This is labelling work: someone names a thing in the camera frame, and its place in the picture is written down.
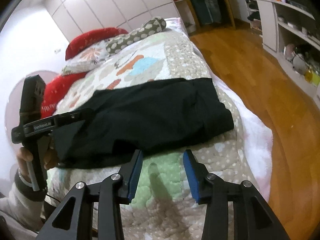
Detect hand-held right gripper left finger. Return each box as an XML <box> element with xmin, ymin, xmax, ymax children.
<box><xmin>37</xmin><ymin>149</ymin><xmax>144</xmax><ymax>240</ymax></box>

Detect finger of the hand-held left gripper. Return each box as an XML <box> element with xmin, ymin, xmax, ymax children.
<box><xmin>54</xmin><ymin>107</ymin><xmax>95</xmax><ymax>130</ymax></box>

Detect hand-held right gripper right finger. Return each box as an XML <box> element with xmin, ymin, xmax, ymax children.
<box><xmin>183</xmin><ymin>149</ymin><xmax>290</xmax><ymax>240</ymax></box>

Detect black pants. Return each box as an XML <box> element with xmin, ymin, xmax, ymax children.
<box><xmin>51</xmin><ymin>78</ymin><xmax>235</xmax><ymax>170</ymax></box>

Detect person's left hand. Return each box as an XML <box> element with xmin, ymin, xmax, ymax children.
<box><xmin>15</xmin><ymin>137</ymin><xmax>60</xmax><ymax>180</ymax></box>

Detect long red pillow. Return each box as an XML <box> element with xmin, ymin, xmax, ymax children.
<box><xmin>40</xmin><ymin>71</ymin><xmax>88</xmax><ymax>119</ymax></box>

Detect heart patterned quilt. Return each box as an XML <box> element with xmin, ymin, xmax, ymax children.
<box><xmin>41</xmin><ymin>17</ymin><xmax>250</xmax><ymax>240</ymax></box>

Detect floral print pillow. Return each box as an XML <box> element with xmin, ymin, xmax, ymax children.
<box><xmin>61</xmin><ymin>41</ymin><xmax>112</xmax><ymax>75</ymax></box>

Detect white bed sheet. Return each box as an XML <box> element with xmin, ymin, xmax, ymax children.
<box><xmin>165</xmin><ymin>17</ymin><xmax>273</xmax><ymax>203</ymax></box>

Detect red embroidered pillow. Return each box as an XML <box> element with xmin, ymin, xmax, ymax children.
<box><xmin>65</xmin><ymin>27</ymin><xmax>129</xmax><ymax>60</ymax></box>

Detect olive patterned bolster pillow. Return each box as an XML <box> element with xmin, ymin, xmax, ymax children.
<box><xmin>105</xmin><ymin>17</ymin><xmax>167</xmax><ymax>55</ymax></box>

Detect white wardrobe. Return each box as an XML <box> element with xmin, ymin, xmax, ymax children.
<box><xmin>46</xmin><ymin>0</ymin><xmax>187</xmax><ymax>43</ymax></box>

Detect white round container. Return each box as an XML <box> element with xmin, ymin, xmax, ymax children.
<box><xmin>291</xmin><ymin>52</ymin><xmax>309</xmax><ymax>74</ymax></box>

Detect yellow bowl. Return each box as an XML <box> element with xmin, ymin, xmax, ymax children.
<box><xmin>304</xmin><ymin>70</ymin><xmax>320</xmax><ymax>84</ymax></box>

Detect white shelf unit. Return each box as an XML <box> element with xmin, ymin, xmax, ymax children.
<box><xmin>255</xmin><ymin>0</ymin><xmax>320</xmax><ymax>95</ymax></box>

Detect shoe rack with shoes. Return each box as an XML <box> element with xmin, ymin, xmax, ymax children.
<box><xmin>236</xmin><ymin>0</ymin><xmax>263</xmax><ymax>34</ymax></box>

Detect open closet with clothes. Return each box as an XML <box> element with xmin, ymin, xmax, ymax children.
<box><xmin>175</xmin><ymin>0</ymin><xmax>237</xmax><ymax>34</ymax></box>

